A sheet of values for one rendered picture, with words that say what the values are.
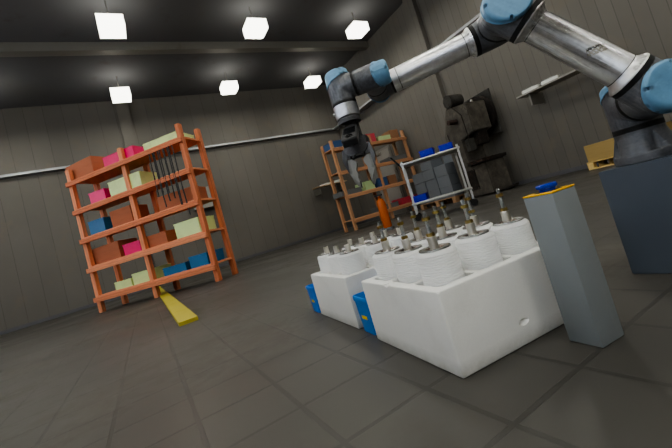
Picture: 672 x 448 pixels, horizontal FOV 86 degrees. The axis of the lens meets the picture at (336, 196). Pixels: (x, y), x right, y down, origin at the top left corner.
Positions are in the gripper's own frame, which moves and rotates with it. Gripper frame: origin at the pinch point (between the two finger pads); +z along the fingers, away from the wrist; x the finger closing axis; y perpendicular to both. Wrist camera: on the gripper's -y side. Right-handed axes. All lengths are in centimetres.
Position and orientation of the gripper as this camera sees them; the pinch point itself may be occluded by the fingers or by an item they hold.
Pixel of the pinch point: (366, 181)
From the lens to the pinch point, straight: 107.2
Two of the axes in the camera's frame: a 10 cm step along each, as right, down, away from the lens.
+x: -9.2, 2.9, 2.7
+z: 2.8, 9.6, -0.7
